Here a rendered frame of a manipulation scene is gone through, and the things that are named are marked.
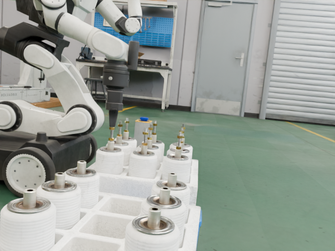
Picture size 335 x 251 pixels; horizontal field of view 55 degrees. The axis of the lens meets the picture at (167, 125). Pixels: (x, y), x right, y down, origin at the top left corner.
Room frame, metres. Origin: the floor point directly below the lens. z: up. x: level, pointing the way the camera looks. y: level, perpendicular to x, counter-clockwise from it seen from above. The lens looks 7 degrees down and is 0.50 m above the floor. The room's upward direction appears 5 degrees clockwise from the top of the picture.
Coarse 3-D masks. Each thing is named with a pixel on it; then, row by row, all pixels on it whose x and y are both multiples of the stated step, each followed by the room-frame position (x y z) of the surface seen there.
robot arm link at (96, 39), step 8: (96, 32) 1.06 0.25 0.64; (104, 32) 1.06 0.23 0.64; (88, 40) 1.08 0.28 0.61; (96, 40) 1.06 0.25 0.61; (104, 40) 1.06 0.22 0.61; (112, 40) 1.05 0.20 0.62; (120, 40) 1.06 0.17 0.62; (96, 48) 1.06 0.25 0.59; (104, 48) 1.06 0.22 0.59; (112, 48) 1.05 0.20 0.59; (120, 48) 1.05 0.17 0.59; (112, 56) 1.05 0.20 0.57; (120, 56) 1.06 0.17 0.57
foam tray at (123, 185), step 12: (192, 168) 1.24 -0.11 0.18; (108, 180) 1.03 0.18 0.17; (120, 180) 1.03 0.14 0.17; (132, 180) 1.03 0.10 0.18; (144, 180) 1.03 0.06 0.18; (156, 180) 1.04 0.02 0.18; (192, 180) 1.08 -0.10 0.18; (108, 192) 1.03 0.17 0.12; (120, 192) 1.03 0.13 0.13; (132, 192) 1.03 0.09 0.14; (144, 192) 1.02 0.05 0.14; (192, 192) 1.01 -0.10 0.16; (192, 204) 1.01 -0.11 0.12
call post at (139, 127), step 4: (136, 124) 1.48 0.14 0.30; (140, 124) 1.48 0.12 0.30; (144, 124) 1.48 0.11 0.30; (148, 124) 1.48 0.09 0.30; (136, 128) 1.48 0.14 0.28; (140, 128) 1.48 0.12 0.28; (144, 128) 1.48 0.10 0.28; (148, 128) 1.48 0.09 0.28; (136, 132) 1.48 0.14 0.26; (140, 132) 1.48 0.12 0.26; (136, 136) 1.48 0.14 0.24; (140, 136) 1.48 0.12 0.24; (148, 136) 1.48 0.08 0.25; (140, 140) 1.48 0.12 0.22; (140, 144) 1.48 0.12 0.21
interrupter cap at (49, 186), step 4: (52, 180) 0.72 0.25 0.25; (44, 184) 0.69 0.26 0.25; (48, 184) 0.69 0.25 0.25; (52, 184) 0.70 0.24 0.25; (68, 184) 0.71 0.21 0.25; (72, 184) 0.71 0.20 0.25; (76, 184) 0.71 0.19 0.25; (44, 188) 0.66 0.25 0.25; (48, 188) 0.67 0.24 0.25; (52, 188) 0.67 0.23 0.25; (56, 188) 0.68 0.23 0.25; (60, 188) 0.68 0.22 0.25; (64, 188) 0.68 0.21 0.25; (68, 188) 0.68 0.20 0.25; (72, 188) 0.68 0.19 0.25; (56, 192) 0.66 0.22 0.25; (60, 192) 0.66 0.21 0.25
